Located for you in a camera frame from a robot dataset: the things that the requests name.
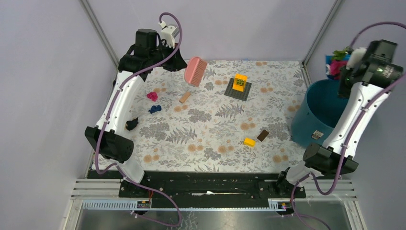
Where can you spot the yellow block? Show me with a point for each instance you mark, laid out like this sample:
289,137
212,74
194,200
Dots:
249,142

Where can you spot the green paper scrap front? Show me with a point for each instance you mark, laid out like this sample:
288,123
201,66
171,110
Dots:
341,55

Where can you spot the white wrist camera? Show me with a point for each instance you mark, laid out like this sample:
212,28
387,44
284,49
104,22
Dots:
168,33
355,57

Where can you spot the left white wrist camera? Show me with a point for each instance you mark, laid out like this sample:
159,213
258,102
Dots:
168,33

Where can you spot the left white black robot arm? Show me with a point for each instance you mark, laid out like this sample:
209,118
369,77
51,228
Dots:
151,49

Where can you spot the grey lego baseplate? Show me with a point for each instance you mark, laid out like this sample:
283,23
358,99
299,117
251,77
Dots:
237,94

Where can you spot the blue dustpan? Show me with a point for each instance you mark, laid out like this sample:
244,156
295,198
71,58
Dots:
328,62

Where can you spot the teal plastic bucket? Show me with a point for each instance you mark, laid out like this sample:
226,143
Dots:
318,114

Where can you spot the black paper scrap left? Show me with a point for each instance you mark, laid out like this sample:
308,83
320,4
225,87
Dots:
131,124

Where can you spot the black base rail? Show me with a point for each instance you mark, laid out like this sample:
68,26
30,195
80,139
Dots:
211,189

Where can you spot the large magenta paper scrap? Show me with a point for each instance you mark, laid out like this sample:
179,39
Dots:
335,69

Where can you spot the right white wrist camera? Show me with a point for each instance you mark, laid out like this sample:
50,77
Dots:
355,57

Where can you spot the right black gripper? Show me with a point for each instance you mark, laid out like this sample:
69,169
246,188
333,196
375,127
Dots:
342,91

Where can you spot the wooden block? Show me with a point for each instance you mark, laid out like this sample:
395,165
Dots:
184,97

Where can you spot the dark blue paper scrap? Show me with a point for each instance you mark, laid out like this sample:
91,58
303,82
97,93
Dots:
155,108

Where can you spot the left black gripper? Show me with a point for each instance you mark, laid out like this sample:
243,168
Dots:
176,63

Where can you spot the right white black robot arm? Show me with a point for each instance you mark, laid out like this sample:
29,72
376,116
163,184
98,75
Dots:
336,155

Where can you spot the yellow lego house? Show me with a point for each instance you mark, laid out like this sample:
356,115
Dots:
239,82

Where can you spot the small magenta paper scrap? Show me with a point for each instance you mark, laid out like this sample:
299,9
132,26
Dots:
152,96

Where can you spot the pink hand broom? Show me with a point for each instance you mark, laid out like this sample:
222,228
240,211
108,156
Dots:
195,71

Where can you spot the brown block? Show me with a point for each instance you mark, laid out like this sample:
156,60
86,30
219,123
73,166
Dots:
264,133

